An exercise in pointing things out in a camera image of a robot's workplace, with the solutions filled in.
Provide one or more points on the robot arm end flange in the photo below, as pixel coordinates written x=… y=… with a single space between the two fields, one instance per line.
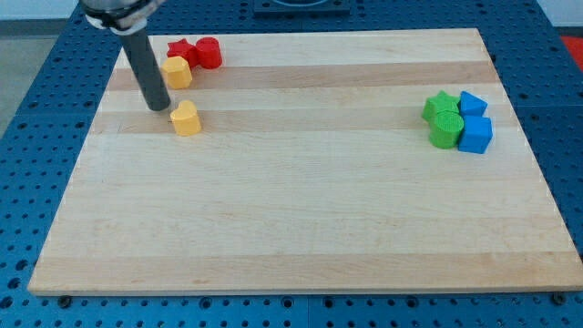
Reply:
x=122 y=17

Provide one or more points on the yellow heart block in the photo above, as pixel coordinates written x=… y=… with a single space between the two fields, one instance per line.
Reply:
x=185 y=119

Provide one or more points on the yellow hexagon block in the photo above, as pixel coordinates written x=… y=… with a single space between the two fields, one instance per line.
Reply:
x=177 y=72

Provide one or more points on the wooden board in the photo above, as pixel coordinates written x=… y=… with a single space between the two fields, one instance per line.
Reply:
x=313 y=173

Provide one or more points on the red cylinder block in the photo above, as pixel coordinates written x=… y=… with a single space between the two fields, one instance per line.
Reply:
x=209 y=53

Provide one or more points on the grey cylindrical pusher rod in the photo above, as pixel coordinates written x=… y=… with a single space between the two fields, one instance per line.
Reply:
x=145 y=68

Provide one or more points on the red star block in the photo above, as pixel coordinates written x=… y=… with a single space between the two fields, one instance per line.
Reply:
x=184 y=49

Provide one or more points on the green star block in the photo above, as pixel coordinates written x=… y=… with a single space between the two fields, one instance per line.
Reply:
x=441 y=102

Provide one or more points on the green cylinder block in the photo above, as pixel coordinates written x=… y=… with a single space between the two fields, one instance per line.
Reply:
x=445 y=129

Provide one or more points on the blue triangle block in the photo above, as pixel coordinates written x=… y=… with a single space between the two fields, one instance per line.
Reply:
x=471 y=105

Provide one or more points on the blue cube block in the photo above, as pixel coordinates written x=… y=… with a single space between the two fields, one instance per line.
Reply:
x=476 y=135

